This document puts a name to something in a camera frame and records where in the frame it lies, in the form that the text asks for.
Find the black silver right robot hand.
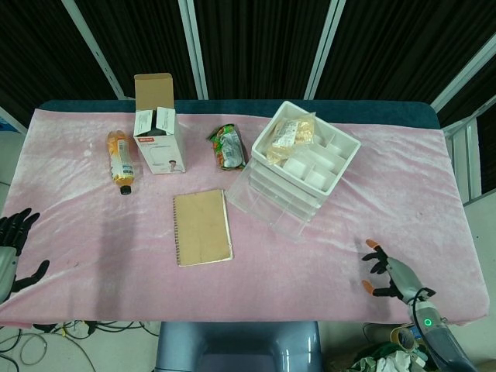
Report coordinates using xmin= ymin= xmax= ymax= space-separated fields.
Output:
xmin=360 ymin=239 xmax=422 ymax=307

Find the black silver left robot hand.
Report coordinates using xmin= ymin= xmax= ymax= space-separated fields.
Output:
xmin=0 ymin=208 xmax=50 ymax=305

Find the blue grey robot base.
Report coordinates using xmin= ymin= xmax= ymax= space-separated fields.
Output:
xmin=154 ymin=320 xmax=325 ymax=372

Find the white drawer organizer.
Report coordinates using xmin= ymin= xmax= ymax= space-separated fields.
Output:
xmin=250 ymin=100 xmax=362 ymax=219

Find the open white cardboard box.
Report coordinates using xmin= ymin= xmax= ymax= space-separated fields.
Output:
xmin=133 ymin=72 xmax=187 ymax=175

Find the brown tape roll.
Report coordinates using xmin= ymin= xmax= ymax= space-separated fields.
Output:
xmin=389 ymin=325 xmax=422 ymax=352

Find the green white cloth pile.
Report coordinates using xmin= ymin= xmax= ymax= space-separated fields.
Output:
xmin=350 ymin=339 xmax=439 ymax=372

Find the pink table cloth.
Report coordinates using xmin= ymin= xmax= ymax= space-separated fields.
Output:
xmin=0 ymin=108 xmax=490 ymax=330

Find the orange juice bottle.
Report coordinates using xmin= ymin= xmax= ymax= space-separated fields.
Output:
xmin=106 ymin=130 xmax=137 ymax=196

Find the clear bag of yellow snacks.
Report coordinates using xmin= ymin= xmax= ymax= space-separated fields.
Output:
xmin=266 ymin=112 xmax=317 ymax=164

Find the brown spiral notebook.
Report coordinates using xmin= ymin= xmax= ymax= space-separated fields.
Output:
xmin=172 ymin=188 xmax=235 ymax=268

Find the green orange snack packet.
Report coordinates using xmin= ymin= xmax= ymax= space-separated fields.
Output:
xmin=207 ymin=123 xmax=251 ymax=171

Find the black curtain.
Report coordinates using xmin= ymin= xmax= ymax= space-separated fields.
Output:
xmin=0 ymin=0 xmax=496 ymax=129

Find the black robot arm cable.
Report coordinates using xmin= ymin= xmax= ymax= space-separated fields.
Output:
xmin=408 ymin=288 xmax=437 ymax=339

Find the black floor cable bundle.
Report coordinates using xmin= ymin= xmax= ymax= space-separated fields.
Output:
xmin=33 ymin=319 xmax=160 ymax=339

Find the white metal frame post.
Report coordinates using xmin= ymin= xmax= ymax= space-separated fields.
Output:
xmin=61 ymin=0 xmax=128 ymax=100
xmin=429 ymin=30 xmax=496 ymax=112
xmin=177 ymin=0 xmax=209 ymax=100
xmin=305 ymin=0 xmax=346 ymax=100

